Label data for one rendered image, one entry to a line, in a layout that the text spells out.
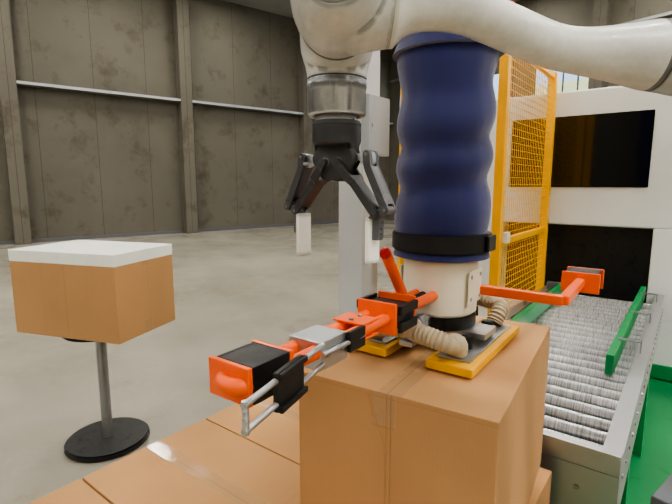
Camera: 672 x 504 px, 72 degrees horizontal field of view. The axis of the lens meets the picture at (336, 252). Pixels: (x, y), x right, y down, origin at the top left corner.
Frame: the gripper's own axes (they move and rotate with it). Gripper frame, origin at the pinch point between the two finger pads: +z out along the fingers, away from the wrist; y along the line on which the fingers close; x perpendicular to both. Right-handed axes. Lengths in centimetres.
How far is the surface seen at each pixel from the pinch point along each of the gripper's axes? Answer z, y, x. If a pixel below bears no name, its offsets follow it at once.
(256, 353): 11.4, -0.5, 17.8
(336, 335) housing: 12.2, -2.9, 3.6
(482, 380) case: 27.0, -15.0, -27.6
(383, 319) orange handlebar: 13.1, -2.5, -10.7
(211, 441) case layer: 67, 66, -24
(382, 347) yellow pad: 24.5, 6.6, -25.5
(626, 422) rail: 61, -34, -103
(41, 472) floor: 122, 184, -17
